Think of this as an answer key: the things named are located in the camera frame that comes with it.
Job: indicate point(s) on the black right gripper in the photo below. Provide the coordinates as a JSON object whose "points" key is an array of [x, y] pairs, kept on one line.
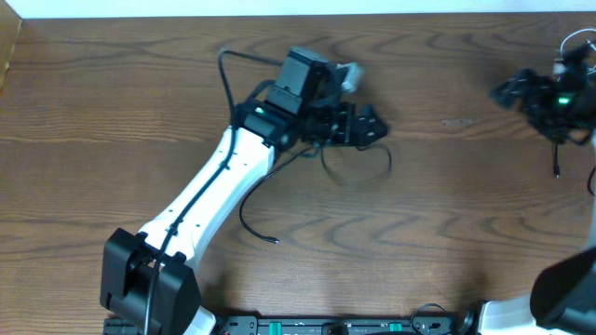
{"points": [[536, 86]]}

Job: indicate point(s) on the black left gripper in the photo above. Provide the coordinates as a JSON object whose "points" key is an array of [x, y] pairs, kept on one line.
{"points": [[347, 125]]}

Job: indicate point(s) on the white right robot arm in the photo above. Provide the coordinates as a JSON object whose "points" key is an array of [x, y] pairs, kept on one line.
{"points": [[562, 298]]}

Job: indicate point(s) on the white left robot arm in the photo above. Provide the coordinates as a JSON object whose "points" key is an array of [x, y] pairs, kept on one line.
{"points": [[149, 277]]}

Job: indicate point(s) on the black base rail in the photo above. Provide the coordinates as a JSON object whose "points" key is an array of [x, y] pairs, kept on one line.
{"points": [[421, 324]]}

